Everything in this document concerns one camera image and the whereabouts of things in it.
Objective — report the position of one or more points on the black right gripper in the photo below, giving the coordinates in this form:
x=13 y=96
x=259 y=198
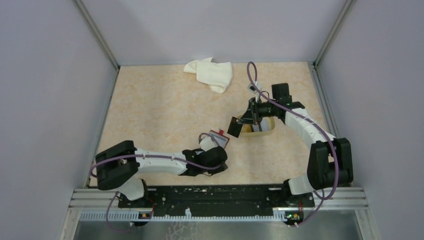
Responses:
x=252 y=109

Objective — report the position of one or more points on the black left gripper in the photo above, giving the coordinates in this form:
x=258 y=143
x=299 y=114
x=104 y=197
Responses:
x=223 y=167

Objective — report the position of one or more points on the black chip card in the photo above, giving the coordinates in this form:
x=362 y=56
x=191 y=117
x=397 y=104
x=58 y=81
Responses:
x=234 y=128

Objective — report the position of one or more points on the red leather card holder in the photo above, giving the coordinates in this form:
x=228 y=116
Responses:
x=220 y=137

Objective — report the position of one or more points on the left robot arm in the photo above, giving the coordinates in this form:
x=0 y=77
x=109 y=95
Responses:
x=117 y=167

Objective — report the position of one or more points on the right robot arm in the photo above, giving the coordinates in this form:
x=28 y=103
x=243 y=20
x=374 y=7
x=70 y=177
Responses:
x=330 y=158

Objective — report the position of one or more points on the beige oval tray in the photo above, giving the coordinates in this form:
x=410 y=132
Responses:
x=266 y=127

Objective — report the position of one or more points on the white folded cloth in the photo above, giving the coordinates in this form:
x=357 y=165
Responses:
x=217 y=76

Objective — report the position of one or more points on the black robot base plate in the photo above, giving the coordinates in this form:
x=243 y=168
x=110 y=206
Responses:
x=218 y=200

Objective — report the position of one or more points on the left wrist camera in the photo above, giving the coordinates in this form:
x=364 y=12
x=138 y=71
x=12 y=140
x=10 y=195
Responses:
x=207 y=143

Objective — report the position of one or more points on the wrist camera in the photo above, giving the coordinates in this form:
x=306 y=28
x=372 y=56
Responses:
x=255 y=88
x=207 y=143

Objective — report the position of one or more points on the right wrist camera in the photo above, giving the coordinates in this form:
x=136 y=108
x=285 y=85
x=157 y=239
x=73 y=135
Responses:
x=255 y=88

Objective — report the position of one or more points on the aluminium frame rail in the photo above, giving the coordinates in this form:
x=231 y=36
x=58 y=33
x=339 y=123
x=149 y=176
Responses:
x=96 y=205

